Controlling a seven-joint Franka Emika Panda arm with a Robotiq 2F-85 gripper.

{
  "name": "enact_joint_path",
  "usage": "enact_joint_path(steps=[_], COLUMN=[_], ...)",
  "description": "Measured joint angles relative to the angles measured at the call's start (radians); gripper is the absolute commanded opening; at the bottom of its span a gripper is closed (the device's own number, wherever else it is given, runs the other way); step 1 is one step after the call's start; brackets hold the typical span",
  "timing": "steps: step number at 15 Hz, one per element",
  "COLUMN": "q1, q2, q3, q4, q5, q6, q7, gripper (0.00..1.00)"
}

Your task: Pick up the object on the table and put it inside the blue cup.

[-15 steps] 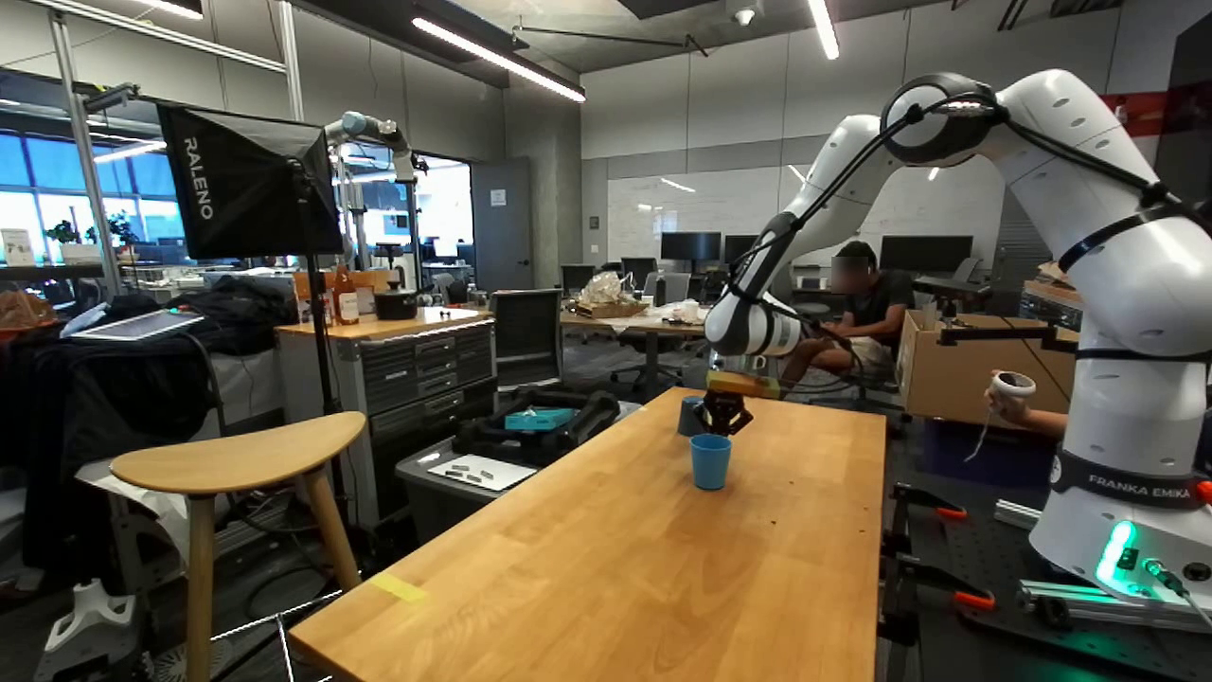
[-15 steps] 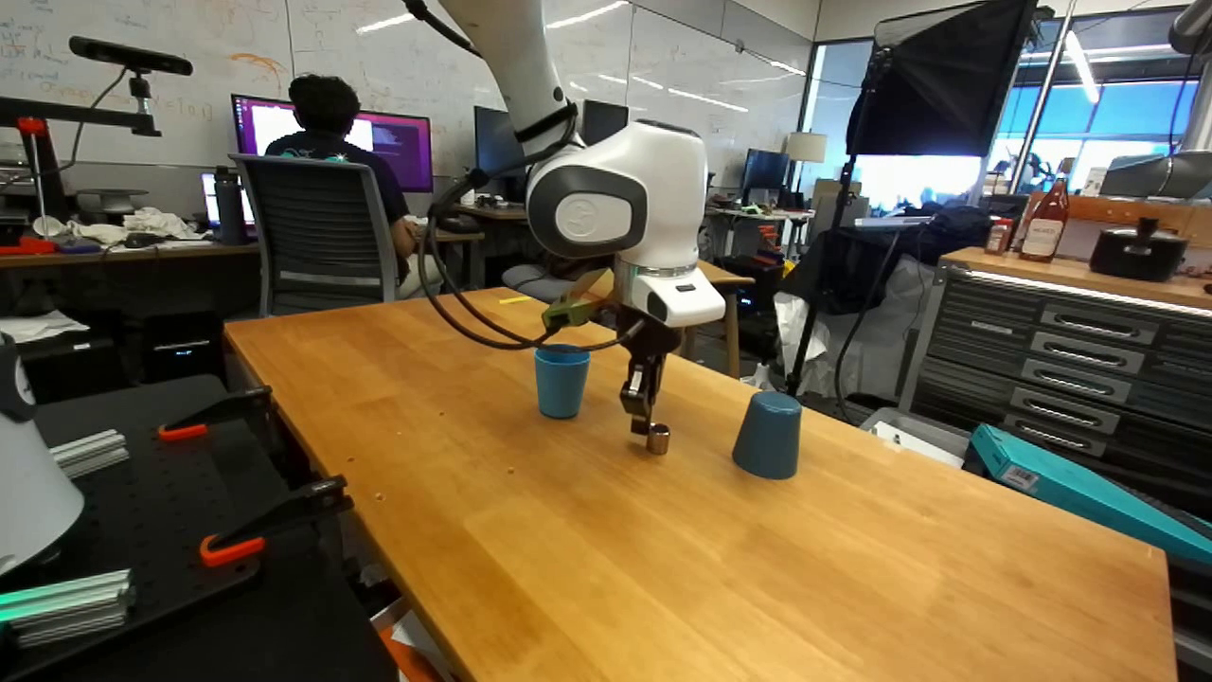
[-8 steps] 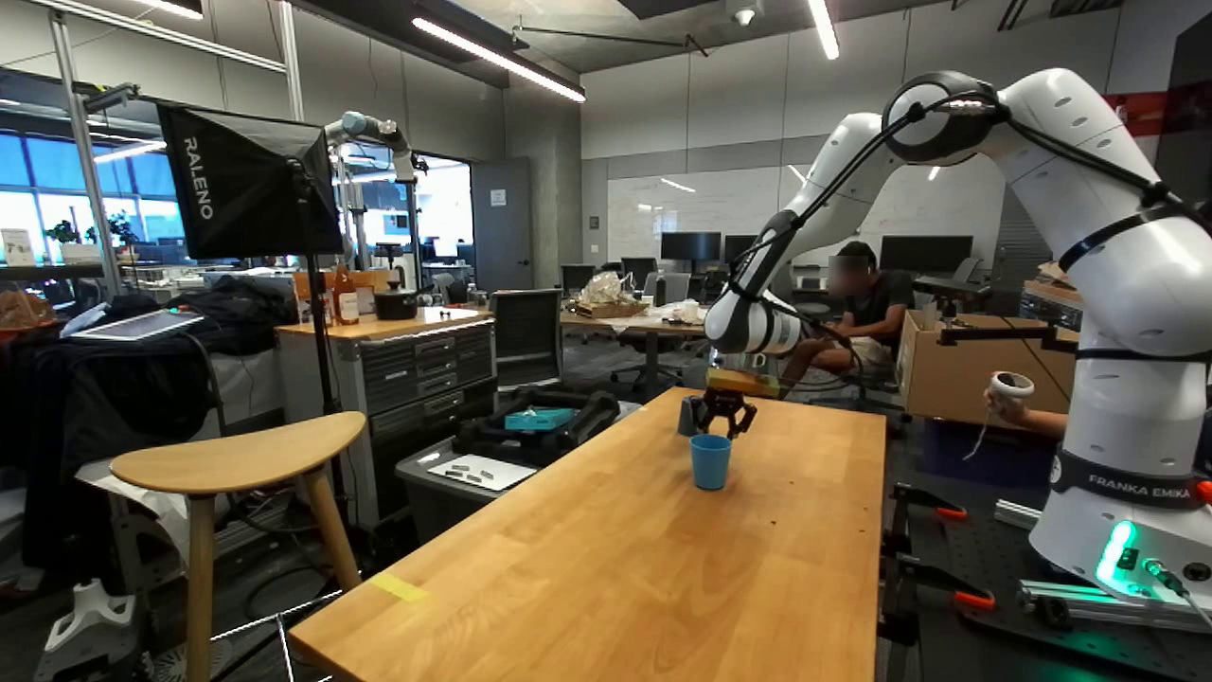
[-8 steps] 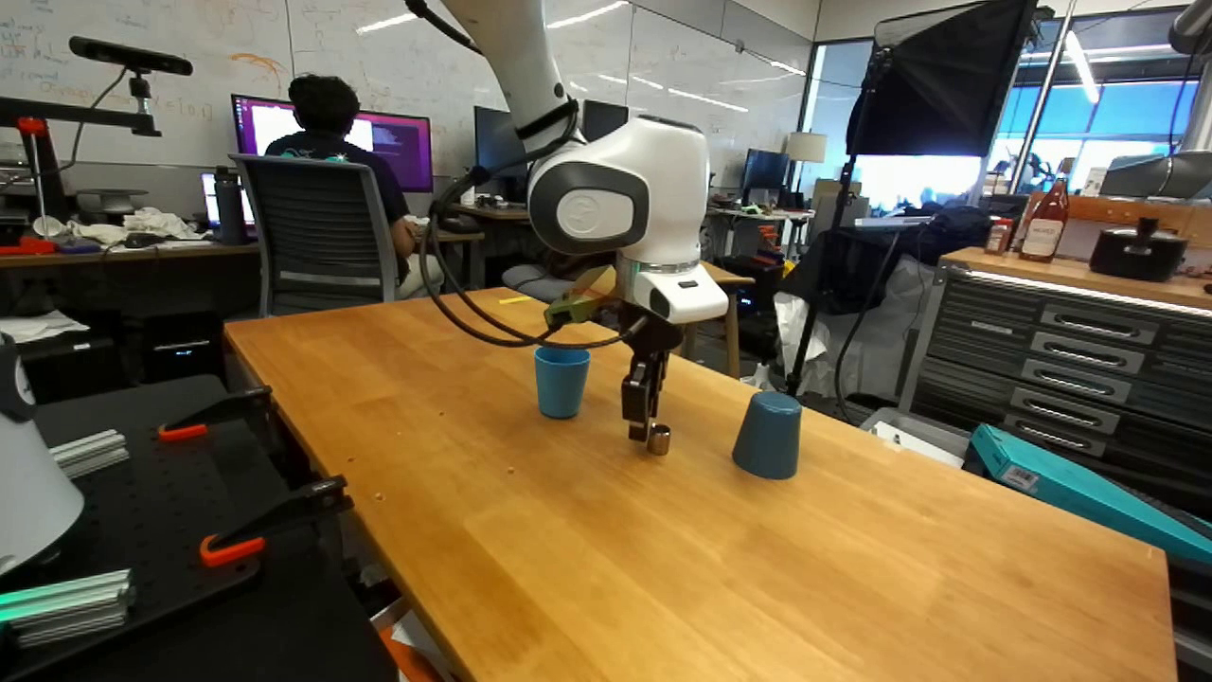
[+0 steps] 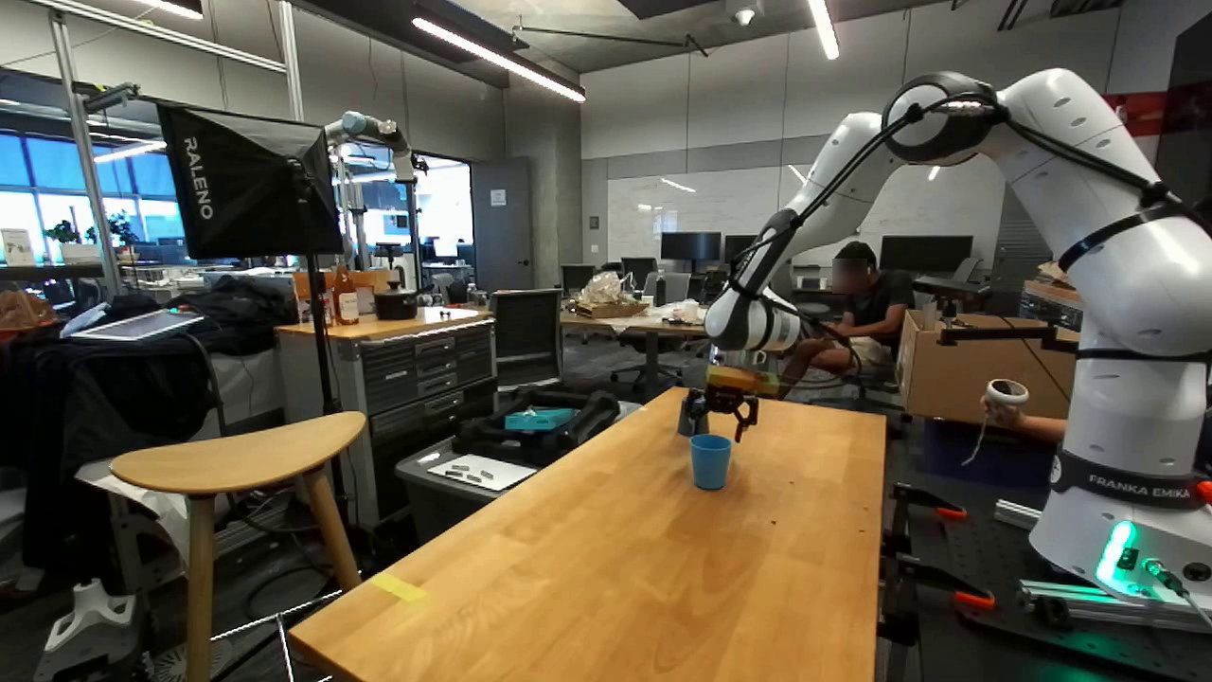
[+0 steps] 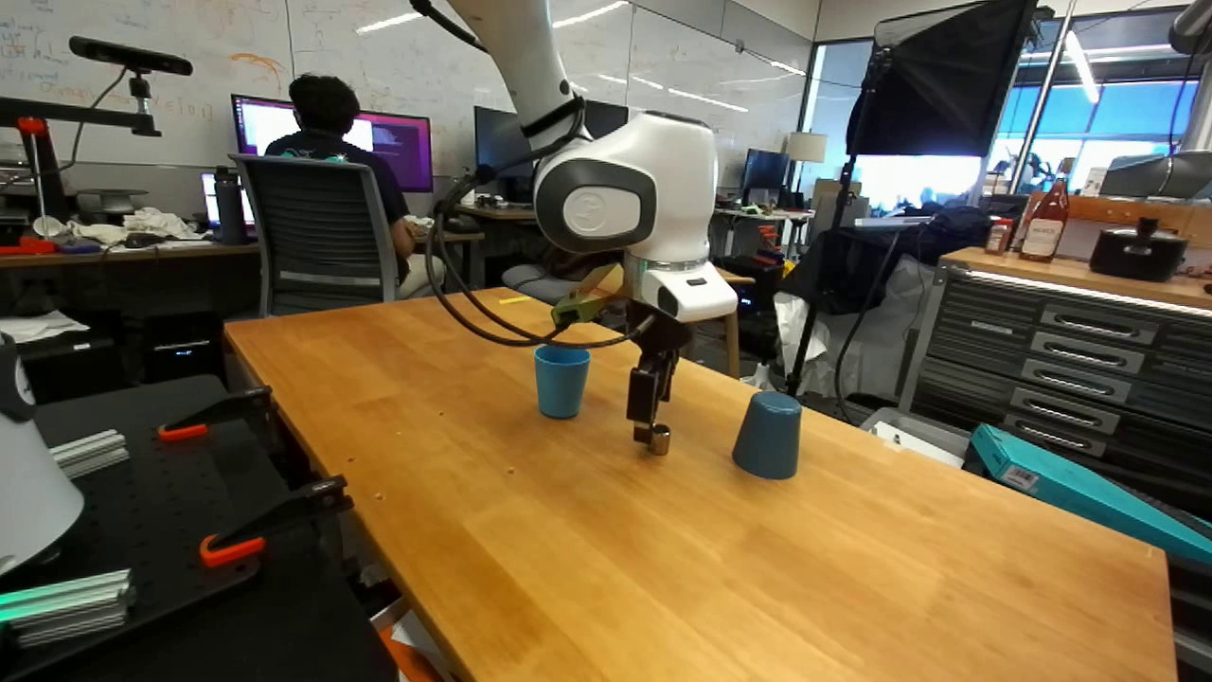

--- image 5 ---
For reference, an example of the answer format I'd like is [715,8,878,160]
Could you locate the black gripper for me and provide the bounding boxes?
[701,363,769,448]

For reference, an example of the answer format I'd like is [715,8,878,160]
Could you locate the bright blue plastic cup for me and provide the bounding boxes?
[691,430,737,497]

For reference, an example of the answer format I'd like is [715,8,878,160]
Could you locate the seated person in dark shirt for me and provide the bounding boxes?
[778,237,911,397]

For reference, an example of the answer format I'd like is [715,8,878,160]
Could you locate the dark computer monitor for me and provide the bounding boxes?
[654,227,723,272]
[874,229,976,279]

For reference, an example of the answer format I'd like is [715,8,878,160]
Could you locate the black bag with teal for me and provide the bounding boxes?
[450,386,624,472]

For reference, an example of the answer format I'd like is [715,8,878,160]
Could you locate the cardboard box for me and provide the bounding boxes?
[896,309,1085,426]

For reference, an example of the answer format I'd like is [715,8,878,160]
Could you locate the white tape roll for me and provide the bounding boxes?
[976,375,1033,426]

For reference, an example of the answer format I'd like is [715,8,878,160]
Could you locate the grey equipment case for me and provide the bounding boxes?
[396,440,543,543]

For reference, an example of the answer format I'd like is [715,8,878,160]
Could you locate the grey door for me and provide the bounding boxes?
[475,155,537,295]

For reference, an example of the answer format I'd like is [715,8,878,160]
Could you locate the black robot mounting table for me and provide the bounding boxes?
[874,424,1212,682]

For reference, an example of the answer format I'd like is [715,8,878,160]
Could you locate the grey drawer cabinet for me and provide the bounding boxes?
[272,308,502,529]

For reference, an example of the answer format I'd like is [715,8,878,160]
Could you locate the black device on cabinet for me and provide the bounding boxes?
[373,286,421,322]

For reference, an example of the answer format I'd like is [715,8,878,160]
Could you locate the yellow tape strip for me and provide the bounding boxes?
[373,573,437,610]

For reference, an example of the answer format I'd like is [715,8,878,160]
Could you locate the aluminium extrusion bars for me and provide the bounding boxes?
[1016,575,1212,635]

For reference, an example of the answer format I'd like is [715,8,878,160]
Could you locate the ceiling light strip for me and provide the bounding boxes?
[802,0,846,65]
[406,11,591,111]

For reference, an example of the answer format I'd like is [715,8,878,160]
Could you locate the amber bottle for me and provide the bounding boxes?
[329,269,363,328]

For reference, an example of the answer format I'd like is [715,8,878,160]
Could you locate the black softbox stand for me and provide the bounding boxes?
[300,248,343,418]

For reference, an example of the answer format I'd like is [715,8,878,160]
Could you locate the wooden stool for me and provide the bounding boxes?
[107,410,373,682]

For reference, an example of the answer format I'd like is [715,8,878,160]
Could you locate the black softbox light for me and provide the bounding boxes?
[155,103,350,265]

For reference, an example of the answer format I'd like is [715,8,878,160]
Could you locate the black cloth over desk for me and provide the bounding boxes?
[0,322,219,588]

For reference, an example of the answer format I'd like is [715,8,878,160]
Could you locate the black clamp with orange handle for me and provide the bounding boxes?
[888,482,976,529]
[878,553,1005,626]

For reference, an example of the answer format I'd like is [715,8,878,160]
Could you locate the black camera bar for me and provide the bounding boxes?
[935,319,1089,353]

